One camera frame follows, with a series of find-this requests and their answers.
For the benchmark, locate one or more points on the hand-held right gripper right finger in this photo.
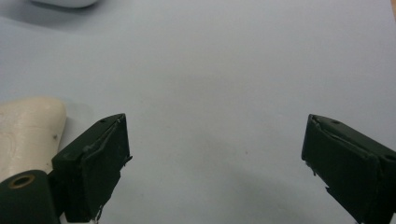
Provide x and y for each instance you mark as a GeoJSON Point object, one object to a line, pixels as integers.
{"type": "Point", "coordinates": [348, 161]}

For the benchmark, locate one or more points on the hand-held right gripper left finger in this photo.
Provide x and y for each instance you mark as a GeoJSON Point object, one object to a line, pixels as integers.
{"type": "Point", "coordinates": [93, 165]}

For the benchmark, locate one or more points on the white rounded object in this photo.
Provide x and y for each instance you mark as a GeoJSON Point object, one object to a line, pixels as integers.
{"type": "Point", "coordinates": [65, 2]}

